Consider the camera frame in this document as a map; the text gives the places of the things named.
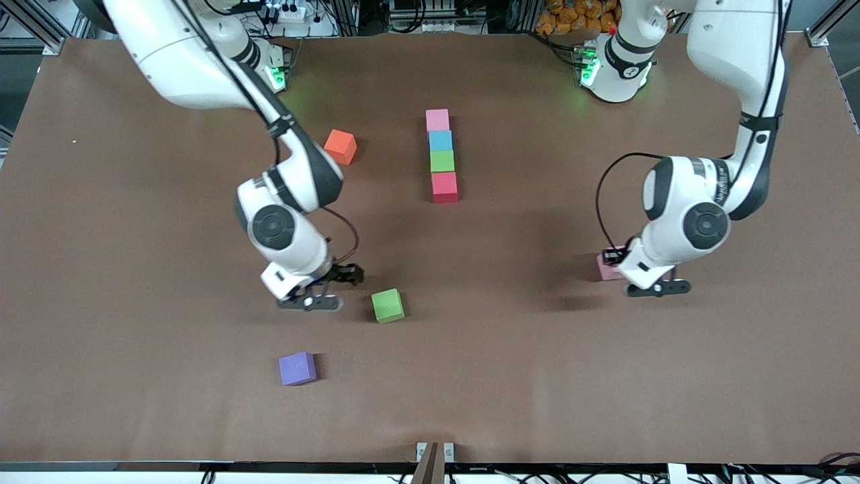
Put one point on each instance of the white label tag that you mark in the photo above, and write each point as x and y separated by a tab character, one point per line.
677	474

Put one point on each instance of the base connector box green light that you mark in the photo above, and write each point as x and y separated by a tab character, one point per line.
277	75
586	66

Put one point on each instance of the green foam cube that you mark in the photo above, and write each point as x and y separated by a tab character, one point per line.
442	161
388	305

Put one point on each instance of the pink foam cube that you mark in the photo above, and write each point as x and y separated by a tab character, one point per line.
437	119
608	272

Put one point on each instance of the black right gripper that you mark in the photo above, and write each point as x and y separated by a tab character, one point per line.
341	273

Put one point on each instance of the orange netted bag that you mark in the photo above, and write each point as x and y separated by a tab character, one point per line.
578	17

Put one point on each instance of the brown paper table cover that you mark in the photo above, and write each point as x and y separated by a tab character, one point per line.
605	370

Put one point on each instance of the orange foam cube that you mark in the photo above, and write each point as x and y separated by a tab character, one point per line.
339	146

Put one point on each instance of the black equipment rack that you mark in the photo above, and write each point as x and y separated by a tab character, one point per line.
437	15

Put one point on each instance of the red foam cube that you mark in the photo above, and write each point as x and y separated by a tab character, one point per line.
444	186

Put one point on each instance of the purple foam cube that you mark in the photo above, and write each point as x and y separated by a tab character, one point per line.
296	368

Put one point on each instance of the white power strip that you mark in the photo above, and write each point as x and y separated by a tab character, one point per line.
289	11

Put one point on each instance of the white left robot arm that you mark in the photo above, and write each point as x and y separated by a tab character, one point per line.
685	222

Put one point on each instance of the blue foam cube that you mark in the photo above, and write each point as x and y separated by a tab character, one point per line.
441	140

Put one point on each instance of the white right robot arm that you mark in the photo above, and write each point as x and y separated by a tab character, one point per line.
181	67

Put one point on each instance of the grey metal clamp bracket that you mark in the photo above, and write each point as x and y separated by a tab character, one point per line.
433	460

